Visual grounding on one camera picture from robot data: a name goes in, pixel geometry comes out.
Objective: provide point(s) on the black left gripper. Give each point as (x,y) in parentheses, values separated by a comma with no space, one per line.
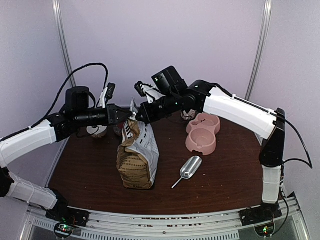
(112,117)

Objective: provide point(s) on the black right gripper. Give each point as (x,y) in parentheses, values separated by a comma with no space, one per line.
(150,117)

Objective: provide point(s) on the brown pet food bag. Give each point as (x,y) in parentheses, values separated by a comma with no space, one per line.
(138,154)

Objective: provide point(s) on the metal food scoop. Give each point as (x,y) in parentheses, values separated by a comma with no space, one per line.
(189,169)

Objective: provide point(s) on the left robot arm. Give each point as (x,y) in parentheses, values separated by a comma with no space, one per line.
(74,115)

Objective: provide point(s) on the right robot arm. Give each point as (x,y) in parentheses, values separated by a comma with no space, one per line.
(210,99)

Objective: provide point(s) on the pink double pet bowl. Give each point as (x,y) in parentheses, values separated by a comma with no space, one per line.
(202,133)

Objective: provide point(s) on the white ceramic bowl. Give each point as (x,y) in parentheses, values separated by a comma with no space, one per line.
(97,132)

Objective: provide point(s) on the floral mug yellow inside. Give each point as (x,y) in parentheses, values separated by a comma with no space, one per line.
(188,116)

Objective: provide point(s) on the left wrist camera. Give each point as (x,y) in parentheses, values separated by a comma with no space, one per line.
(106,95)

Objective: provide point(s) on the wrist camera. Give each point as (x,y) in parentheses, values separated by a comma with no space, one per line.
(106,95)
(167,82)

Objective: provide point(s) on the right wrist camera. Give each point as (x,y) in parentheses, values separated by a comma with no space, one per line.
(167,82)

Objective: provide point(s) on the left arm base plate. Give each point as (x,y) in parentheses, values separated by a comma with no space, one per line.
(72,217)

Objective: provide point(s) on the left aluminium wall post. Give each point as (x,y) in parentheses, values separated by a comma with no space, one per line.
(61,34)

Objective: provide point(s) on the aluminium wall post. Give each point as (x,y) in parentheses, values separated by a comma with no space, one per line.
(263,36)
(61,34)

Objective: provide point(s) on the right aluminium wall post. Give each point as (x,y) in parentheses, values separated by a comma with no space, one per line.
(263,36)

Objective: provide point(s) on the aluminium front rail frame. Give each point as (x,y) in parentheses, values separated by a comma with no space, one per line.
(223,225)

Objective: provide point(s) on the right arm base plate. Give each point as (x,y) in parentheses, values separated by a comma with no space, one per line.
(259,214)

